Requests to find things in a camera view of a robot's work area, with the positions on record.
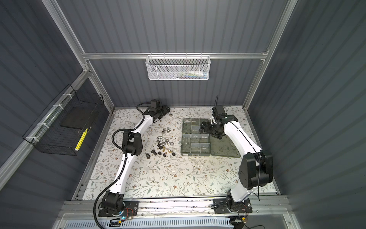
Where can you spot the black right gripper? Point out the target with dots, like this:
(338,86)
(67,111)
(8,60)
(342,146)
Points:
(207,130)

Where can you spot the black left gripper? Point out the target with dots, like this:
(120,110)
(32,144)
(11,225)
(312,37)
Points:
(165,110)

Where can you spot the translucent green organizer box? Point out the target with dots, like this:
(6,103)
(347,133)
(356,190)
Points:
(194,143)

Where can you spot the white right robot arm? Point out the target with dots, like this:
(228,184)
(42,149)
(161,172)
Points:
(256,168)

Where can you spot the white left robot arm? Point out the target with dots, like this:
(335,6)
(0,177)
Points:
(129,141)

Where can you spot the yellow marker pen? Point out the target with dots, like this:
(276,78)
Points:
(81,140)

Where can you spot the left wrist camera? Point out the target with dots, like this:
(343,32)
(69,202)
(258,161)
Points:
(155,104)

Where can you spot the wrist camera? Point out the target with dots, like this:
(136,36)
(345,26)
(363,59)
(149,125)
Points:
(218,111)
(155,104)

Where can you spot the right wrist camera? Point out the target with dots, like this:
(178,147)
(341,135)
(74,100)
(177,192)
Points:
(218,111)

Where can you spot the white wire mesh basket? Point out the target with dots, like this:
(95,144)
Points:
(178,68)

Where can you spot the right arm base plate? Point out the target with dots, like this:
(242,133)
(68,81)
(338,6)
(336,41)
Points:
(226,206)

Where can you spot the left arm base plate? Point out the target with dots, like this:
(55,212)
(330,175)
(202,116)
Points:
(121,209)

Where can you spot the black wire basket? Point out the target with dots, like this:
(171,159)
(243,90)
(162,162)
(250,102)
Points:
(60,129)

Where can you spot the aluminium front rail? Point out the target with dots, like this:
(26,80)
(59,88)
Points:
(179,207)

